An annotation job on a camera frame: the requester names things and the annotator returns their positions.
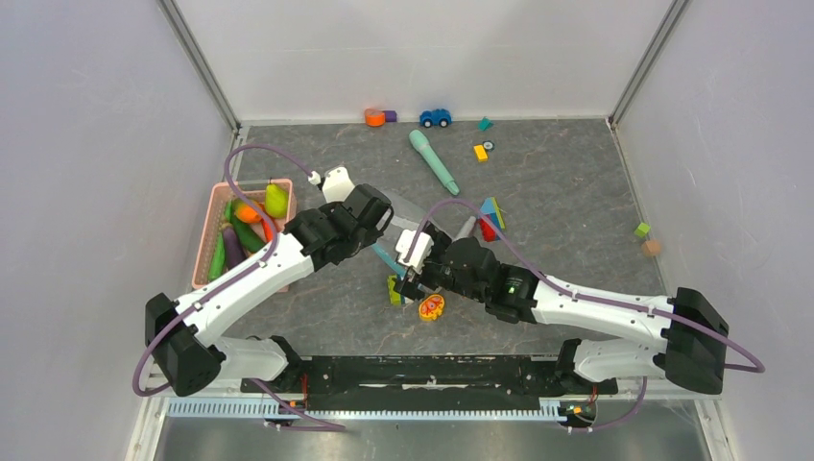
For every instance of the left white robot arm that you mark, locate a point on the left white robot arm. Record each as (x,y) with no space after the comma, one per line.
(185,337)

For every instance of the purple toy eggplant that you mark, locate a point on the purple toy eggplant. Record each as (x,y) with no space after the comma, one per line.
(234,252)

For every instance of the tan wooden cube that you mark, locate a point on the tan wooden cube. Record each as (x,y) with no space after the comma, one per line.
(651,248)

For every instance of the pink plastic basket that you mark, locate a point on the pink plastic basket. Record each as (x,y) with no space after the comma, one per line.
(221,197)

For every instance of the lime green cube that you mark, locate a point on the lime green cube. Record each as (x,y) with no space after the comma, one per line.
(642,230)

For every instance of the clear zip top bag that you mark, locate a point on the clear zip top bag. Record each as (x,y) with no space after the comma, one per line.
(407,216)

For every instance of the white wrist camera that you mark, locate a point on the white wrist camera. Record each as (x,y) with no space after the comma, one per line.
(412,248)
(335,184)

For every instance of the green white brick stack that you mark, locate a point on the green white brick stack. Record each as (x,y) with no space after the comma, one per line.
(394,297)

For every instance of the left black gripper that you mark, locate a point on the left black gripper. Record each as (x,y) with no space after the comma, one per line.
(371,237)

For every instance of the blue green red block stack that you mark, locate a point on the blue green red block stack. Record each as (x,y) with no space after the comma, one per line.
(494,220)

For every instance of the light green toy bean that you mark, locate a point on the light green toy bean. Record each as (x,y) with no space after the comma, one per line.
(218,259)

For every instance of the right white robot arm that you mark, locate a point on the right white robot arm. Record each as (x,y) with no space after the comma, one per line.
(677,338)

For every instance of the teal triangle block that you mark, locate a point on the teal triangle block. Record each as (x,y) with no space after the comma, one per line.
(485,123)

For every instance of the yellow small brick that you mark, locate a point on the yellow small brick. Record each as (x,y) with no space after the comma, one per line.
(480,153)

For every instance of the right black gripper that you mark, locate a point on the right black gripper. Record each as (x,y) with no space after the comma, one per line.
(408,286)

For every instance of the orange green toy mango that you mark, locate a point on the orange green toy mango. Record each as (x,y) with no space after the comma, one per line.
(245,213)

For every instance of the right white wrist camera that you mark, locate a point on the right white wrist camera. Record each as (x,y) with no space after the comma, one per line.
(412,248)

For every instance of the grey toy microphone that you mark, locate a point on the grey toy microphone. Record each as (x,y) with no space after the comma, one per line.
(467,228)

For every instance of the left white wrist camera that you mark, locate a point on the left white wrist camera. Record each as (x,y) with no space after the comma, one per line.
(335,184)

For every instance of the yellow red round toy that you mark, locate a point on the yellow red round toy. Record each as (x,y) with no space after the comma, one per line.
(431,308)

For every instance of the green toy pear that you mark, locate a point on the green toy pear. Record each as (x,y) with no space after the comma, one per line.
(276,201)

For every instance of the mint green toy microphone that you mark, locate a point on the mint green toy microphone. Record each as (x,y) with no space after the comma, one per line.
(421,145)

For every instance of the blue toy car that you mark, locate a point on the blue toy car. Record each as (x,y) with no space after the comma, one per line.
(435,118)

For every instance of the orange half-round block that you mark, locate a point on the orange half-round block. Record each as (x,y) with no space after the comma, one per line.
(374,117)

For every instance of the dark green toy cucumber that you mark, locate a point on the dark green toy cucumber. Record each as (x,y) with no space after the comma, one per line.
(247,237)

